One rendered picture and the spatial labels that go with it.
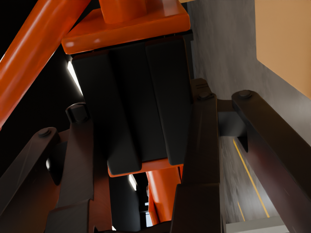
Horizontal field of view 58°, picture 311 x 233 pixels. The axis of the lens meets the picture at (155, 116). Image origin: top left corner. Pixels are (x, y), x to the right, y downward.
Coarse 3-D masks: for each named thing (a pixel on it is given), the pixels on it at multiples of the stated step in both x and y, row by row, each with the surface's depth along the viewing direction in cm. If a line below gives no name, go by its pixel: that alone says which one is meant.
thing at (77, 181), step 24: (72, 120) 14; (72, 144) 12; (96, 144) 13; (72, 168) 11; (96, 168) 11; (72, 192) 10; (96, 192) 10; (48, 216) 8; (72, 216) 8; (96, 216) 9
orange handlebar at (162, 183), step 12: (108, 0) 13; (120, 0) 13; (132, 0) 13; (144, 0) 14; (108, 12) 13; (120, 12) 13; (132, 12) 13; (144, 12) 14; (168, 168) 18; (180, 168) 23; (156, 180) 18; (168, 180) 18; (180, 180) 24; (156, 192) 19; (168, 192) 19; (156, 204) 20; (168, 204) 19; (156, 216) 20; (168, 216) 20
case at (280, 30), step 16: (256, 0) 32; (272, 0) 28; (288, 0) 24; (304, 0) 22; (256, 16) 33; (272, 16) 28; (288, 16) 25; (304, 16) 22; (256, 32) 34; (272, 32) 29; (288, 32) 25; (304, 32) 22; (256, 48) 35; (272, 48) 30; (288, 48) 26; (304, 48) 23; (272, 64) 30; (288, 64) 26; (304, 64) 23; (288, 80) 27; (304, 80) 24
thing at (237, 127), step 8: (192, 80) 17; (200, 80) 17; (192, 88) 16; (200, 88) 16; (208, 88) 16; (224, 104) 14; (224, 112) 13; (232, 112) 13; (224, 120) 13; (232, 120) 13; (240, 120) 13; (224, 128) 14; (232, 128) 13; (240, 128) 13; (240, 136) 14
